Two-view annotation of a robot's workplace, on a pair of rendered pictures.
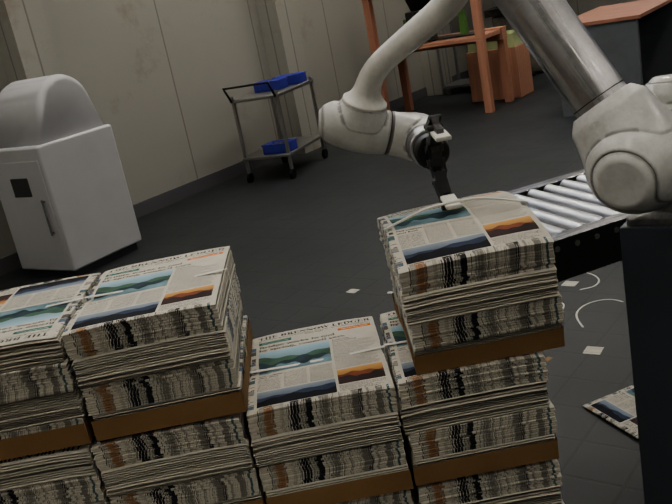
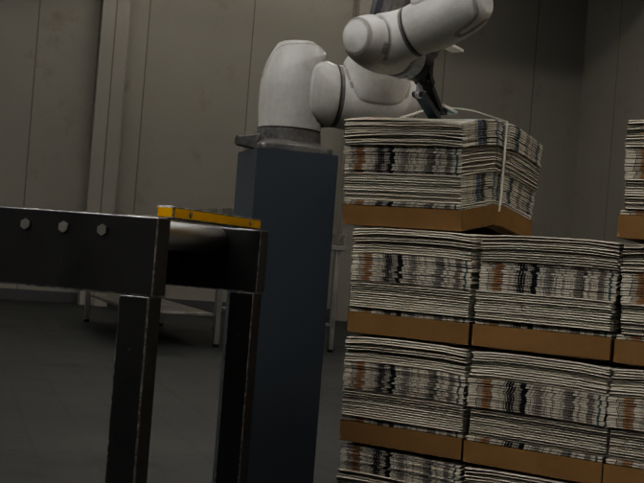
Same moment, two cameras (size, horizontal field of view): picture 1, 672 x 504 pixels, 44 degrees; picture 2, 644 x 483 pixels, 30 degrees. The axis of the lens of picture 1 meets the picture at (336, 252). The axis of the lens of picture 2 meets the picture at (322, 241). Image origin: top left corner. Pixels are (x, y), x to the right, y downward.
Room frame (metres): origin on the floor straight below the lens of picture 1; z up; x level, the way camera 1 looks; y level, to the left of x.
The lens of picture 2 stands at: (3.96, 0.99, 0.77)
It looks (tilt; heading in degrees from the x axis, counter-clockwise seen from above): 1 degrees up; 213
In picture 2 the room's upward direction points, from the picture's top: 4 degrees clockwise
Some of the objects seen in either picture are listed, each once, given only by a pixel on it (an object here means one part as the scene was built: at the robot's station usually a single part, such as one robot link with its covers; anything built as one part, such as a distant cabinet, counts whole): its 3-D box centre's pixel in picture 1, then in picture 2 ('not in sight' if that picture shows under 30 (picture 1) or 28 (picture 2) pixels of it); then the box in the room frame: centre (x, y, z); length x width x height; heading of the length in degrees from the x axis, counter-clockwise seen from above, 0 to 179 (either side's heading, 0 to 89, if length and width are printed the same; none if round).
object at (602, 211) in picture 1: (573, 207); not in sight; (2.47, -0.75, 0.77); 0.47 x 0.05 x 0.05; 18
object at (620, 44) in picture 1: (621, 54); not in sight; (8.26, -3.13, 0.42); 1.58 x 0.81 x 0.84; 144
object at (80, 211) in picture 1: (59, 173); not in sight; (6.02, 1.83, 0.68); 0.69 x 0.63 x 1.36; 140
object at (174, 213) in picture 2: not in sight; (214, 218); (2.34, -0.30, 0.81); 0.43 x 0.03 x 0.02; 18
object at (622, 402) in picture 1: (653, 402); not in sight; (2.54, -0.96, 0.01); 0.37 x 0.28 x 0.01; 108
